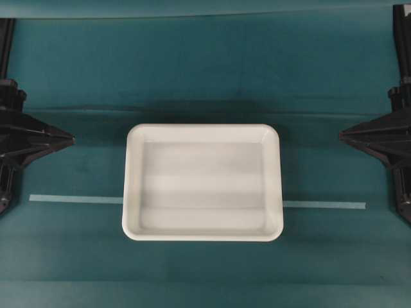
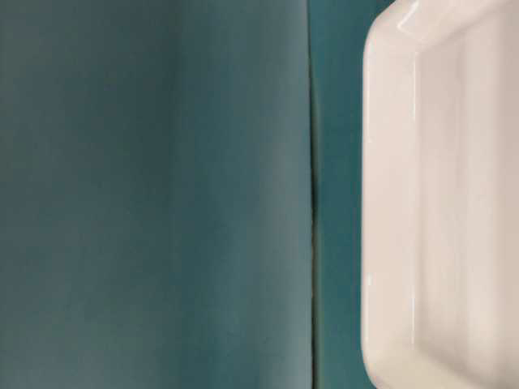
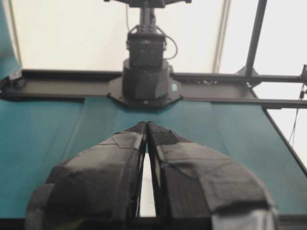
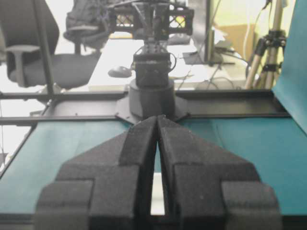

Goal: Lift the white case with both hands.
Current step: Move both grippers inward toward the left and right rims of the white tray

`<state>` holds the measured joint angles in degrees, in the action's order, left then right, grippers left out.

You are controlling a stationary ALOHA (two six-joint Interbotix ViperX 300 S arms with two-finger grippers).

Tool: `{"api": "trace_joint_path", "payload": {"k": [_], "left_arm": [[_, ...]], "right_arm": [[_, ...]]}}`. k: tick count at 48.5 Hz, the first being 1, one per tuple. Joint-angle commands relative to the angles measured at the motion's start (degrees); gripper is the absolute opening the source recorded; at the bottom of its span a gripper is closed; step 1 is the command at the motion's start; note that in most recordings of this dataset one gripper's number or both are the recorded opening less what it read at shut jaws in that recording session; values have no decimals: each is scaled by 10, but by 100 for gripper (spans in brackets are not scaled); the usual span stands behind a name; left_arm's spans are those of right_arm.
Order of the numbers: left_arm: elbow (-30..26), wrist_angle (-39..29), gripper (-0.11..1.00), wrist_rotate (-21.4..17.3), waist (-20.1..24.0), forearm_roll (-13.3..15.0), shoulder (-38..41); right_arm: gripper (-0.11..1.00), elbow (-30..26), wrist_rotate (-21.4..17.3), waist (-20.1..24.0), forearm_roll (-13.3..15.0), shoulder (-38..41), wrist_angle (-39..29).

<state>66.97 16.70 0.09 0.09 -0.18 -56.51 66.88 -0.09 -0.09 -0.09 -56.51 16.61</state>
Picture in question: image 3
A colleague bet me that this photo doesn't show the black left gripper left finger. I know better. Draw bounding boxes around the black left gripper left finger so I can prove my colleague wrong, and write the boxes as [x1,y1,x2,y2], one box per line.
[25,122,147,230]

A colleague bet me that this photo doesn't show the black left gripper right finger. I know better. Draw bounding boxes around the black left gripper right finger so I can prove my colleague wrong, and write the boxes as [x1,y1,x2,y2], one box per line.
[147,122,279,230]

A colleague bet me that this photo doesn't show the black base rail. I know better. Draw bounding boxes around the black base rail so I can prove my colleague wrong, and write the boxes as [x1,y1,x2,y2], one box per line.
[0,69,307,109]

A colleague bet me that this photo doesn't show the black frame post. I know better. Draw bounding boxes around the black frame post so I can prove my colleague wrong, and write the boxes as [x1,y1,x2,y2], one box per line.
[237,0,267,87]

